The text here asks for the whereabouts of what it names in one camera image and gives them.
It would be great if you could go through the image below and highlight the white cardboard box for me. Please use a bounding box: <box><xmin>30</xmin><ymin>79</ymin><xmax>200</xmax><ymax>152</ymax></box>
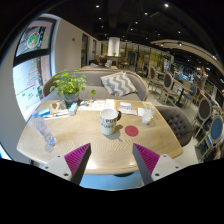
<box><xmin>105</xmin><ymin>98</ymin><xmax>116</xmax><ymax>110</ymax></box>

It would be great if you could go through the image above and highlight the blue and white small box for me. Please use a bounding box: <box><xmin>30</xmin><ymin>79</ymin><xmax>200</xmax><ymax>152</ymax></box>
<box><xmin>39</xmin><ymin>107</ymin><xmax>51</xmax><ymax>118</ymax></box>

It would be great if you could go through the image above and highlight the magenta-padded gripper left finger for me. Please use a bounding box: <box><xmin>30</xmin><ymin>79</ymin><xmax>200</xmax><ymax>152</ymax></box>
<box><xmin>42</xmin><ymin>142</ymin><xmax>92</xmax><ymax>186</ymax></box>

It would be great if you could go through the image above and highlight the window with festive stickers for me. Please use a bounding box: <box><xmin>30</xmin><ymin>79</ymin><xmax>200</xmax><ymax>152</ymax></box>
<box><xmin>12</xmin><ymin>18</ymin><xmax>58</xmax><ymax>123</ymax></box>

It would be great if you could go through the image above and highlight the grey white chevron cushion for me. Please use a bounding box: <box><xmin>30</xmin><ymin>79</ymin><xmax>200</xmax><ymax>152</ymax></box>
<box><xmin>99</xmin><ymin>71</ymin><xmax>138</xmax><ymax>98</ymax></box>

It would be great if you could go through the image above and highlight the green potted plant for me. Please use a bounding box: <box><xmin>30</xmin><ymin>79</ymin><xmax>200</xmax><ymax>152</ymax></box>
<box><xmin>49</xmin><ymin>68</ymin><xmax>97</xmax><ymax>108</ymax></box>

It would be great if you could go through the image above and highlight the white mug with black print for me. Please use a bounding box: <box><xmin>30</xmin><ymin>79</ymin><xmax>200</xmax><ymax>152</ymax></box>
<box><xmin>99</xmin><ymin>107</ymin><xmax>123</xmax><ymax>136</ymax></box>

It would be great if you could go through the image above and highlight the white and blue flat packet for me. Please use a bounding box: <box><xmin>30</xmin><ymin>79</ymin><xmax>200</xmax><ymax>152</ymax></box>
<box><xmin>118</xmin><ymin>101</ymin><xmax>138</xmax><ymax>116</ymax></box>

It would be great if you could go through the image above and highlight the grey curved sofa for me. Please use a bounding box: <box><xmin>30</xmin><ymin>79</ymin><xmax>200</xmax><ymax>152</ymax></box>
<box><xmin>42</xmin><ymin>68</ymin><xmax>150</xmax><ymax>103</ymax></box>

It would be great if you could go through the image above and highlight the small light blue box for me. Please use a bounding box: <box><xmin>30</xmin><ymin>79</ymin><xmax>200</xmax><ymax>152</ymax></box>
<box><xmin>68</xmin><ymin>102</ymin><xmax>78</xmax><ymax>117</ymax></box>

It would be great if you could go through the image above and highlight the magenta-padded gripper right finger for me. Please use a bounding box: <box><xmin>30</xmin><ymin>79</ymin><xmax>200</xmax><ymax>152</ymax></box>
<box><xmin>132</xmin><ymin>143</ymin><xmax>184</xmax><ymax>186</ymax></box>

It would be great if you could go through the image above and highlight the flat round red coaster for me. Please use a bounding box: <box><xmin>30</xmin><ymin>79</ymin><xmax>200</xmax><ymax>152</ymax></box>
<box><xmin>124</xmin><ymin>125</ymin><xmax>140</xmax><ymax>138</ymax></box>

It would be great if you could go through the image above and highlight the clear blue-capped water bottle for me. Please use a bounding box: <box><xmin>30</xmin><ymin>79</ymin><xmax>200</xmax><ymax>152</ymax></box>
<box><xmin>30</xmin><ymin>109</ymin><xmax>58</xmax><ymax>148</ymax></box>

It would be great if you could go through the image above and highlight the dark grey tufted armchair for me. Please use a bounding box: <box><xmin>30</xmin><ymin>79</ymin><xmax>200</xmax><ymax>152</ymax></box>
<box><xmin>154</xmin><ymin>105</ymin><xmax>194</xmax><ymax>148</ymax></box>

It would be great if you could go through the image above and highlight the person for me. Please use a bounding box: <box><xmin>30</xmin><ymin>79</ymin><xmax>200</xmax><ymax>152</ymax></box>
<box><xmin>89</xmin><ymin>54</ymin><xmax>109</xmax><ymax>69</ymax></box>

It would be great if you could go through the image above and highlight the group of dining chairs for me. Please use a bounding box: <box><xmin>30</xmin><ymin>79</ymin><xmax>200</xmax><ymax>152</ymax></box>
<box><xmin>146</xmin><ymin>64</ymin><xmax>224</xmax><ymax>161</ymax></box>

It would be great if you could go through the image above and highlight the group of ceiling spotlights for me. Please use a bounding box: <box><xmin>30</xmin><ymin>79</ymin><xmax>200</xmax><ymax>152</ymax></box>
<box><xmin>94</xmin><ymin>2</ymin><xmax>221</xmax><ymax>61</ymax></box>

